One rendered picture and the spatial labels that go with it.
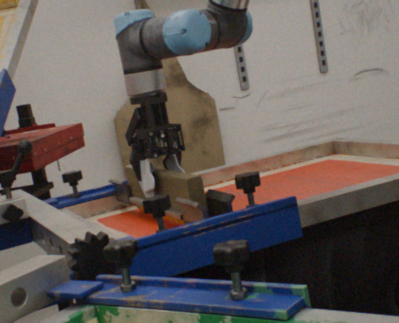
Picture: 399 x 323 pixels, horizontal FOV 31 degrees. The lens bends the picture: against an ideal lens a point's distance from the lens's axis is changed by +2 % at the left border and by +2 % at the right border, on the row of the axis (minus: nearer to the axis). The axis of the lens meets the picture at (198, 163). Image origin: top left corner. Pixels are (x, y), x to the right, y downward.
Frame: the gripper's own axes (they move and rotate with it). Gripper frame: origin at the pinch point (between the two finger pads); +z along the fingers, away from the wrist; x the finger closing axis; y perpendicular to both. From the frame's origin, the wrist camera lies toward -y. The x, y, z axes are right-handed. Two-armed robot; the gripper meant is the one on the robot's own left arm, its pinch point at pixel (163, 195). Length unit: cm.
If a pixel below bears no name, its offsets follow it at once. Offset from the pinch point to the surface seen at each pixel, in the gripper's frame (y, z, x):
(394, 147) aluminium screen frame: -1, 2, 57
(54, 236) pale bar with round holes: 24.6, -2.7, -26.3
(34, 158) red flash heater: -88, -4, -8
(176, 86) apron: -195, -14, 84
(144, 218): -8.6, 5.3, -2.0
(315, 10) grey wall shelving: -199, -38, 170
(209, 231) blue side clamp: 30.4, 1.6, -4.0
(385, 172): 8.3, 5.2, 46.0
